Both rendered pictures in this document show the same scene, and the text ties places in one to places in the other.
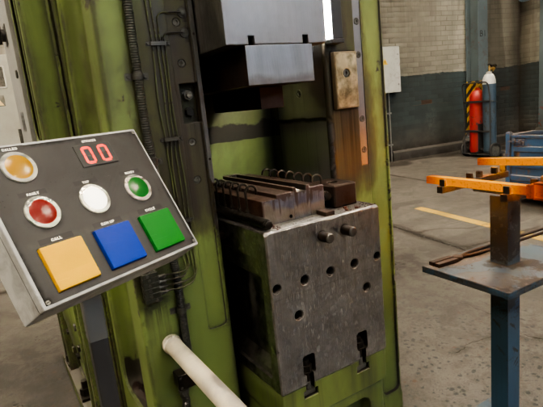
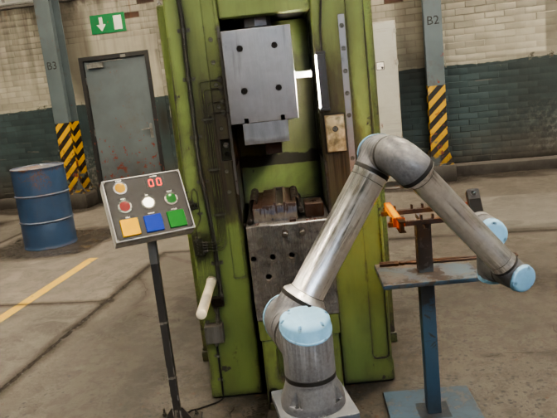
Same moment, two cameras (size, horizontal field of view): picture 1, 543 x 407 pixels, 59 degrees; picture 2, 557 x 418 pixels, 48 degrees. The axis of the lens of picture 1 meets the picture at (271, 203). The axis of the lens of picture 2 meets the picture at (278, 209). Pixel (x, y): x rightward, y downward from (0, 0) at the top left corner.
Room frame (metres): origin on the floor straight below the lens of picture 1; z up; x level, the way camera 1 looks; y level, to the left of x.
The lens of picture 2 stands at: (-1.11, -1.52, 1.54)
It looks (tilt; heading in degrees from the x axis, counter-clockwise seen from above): 12 degrees down; 31
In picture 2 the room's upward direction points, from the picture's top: 6 degrees counter-clockwise
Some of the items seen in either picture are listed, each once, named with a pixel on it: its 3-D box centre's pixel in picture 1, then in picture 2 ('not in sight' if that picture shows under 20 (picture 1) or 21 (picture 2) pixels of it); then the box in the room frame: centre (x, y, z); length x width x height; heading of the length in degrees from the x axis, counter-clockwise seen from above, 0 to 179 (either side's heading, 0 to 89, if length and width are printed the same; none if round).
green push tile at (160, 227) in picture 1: (161, 229); (176, 218); (0.90, 0.22, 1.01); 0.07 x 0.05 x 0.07; 146
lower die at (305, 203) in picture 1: (255, 195); (274, 202); (1.43, 0.05, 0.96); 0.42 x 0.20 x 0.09; 31
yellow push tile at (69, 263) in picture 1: (69, 263); (130, 227); (0.73, 0.33, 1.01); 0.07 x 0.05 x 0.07; 146
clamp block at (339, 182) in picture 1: (333, 192); (313, 207); (1.39, -0.18, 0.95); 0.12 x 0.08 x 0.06; 31
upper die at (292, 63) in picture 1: (242, 73); (266, 128); (1.43, 0.05, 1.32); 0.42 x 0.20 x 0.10; 31
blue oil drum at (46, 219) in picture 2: not in sight; (44, 205); (3.43, 4.28, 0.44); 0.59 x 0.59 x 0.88
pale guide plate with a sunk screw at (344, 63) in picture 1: (345, 80); (335, 133); (1.52, -0.27, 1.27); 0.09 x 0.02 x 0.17; 121
